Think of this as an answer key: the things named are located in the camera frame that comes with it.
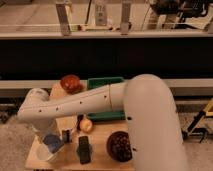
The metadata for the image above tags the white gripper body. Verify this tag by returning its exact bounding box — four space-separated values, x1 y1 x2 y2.
36 144 59 163

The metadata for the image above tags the blue sponge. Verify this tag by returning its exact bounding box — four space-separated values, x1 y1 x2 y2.
43 134 62 152

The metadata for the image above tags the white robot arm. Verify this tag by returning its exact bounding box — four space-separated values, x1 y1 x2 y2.
18 74 189 171

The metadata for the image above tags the black metal clip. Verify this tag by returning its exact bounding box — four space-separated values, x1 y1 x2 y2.
62 130 72 143

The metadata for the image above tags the dark rectangular block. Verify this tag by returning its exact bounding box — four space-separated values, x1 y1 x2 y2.
78 136 91 164

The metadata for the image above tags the wooden table board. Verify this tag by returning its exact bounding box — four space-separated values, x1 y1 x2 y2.
25 92 134 171

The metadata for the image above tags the yellow onion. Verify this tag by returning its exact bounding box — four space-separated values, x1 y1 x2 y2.
80 119 93 133

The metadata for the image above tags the red-brown bowl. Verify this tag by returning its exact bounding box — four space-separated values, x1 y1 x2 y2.
60 75 81 93

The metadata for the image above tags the dark purple bowl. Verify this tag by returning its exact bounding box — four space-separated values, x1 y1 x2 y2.
106 131 132 162

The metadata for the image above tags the green plastic tray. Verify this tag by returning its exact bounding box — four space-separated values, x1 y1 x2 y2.
87 77 125 122

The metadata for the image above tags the black tripod stand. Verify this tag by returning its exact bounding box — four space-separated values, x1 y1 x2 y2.
181 97 213 144

